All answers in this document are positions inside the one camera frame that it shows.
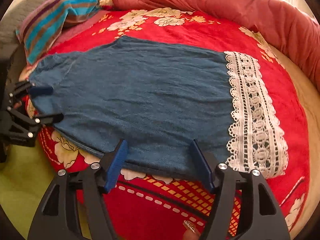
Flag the blue pants with lace hem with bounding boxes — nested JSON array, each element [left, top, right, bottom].
[[29, 36, 289, 178]]

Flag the person's right hand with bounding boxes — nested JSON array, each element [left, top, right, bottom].
[[183, 220, 201, 240]]

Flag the grey quilted pillow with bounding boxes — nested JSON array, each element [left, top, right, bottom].
[[0, 0, 123, 55]]

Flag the striped blue brown pillow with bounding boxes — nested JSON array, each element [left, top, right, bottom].
[[15, 0, 99, 64]]

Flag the pink quilted sheet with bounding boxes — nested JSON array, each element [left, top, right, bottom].
[[52, 10, 110, 48]]

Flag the red floral blanket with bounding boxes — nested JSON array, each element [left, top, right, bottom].
[[49, 8, 310, 239]]

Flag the rust red duvet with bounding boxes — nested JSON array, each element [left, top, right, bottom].
[[112, 0, 319, 88]]

